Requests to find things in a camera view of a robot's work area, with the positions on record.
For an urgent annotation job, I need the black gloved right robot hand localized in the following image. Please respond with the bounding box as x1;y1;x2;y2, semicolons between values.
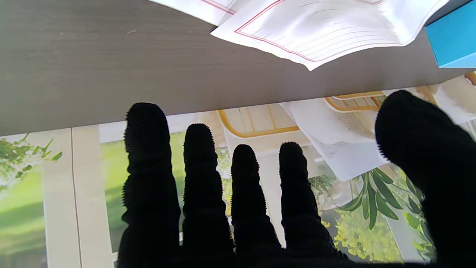
117;89;476;268

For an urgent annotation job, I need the red lined paper sheet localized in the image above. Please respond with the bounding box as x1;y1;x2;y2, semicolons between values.
149;0;238;26
210;0;450;71

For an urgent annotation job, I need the blue file box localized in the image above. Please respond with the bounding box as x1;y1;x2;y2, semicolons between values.
425;0;476;68

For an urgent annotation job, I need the printed garden window backdrop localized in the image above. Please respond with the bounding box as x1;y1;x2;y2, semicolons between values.
0;71;476;268

